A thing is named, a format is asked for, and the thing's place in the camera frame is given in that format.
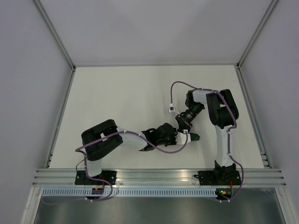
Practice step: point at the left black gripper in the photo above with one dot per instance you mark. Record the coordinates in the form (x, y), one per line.
(174, 134)

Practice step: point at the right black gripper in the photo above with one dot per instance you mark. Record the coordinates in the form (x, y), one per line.
(183, 123)

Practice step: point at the dark green cloth napkin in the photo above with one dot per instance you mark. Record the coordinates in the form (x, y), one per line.
(193, 137)

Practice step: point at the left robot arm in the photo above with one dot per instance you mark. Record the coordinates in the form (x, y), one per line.
(105, 137)

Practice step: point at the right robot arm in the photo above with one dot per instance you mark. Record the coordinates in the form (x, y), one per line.
(223, 114)

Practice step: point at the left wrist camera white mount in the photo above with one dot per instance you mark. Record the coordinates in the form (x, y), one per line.
(183, 137)

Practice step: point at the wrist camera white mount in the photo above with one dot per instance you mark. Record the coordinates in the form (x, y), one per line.
(183, 137)
(172, 109)

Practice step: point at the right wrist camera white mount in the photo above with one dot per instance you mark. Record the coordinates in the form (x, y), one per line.
(172, 109)

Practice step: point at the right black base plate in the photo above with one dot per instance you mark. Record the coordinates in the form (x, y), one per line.
(209, 178)

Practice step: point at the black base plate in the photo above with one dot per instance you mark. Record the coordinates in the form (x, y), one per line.
(209, 178)
(82, 179)

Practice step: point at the white slotted cable duct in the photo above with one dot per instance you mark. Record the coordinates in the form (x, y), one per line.
(126, 192)

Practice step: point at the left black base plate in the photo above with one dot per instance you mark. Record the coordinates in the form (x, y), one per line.
(82, 179)

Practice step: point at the aluminium front rail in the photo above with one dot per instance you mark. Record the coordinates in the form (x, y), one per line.
(253, 178)

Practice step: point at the right aluminium frame post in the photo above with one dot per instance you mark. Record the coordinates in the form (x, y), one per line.
(262, 23)

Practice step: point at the aluminium frame post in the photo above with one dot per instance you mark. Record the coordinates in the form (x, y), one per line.
(49, 25)
(262, 23)

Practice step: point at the left aluminium frame post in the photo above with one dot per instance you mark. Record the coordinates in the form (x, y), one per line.
(49, 25)

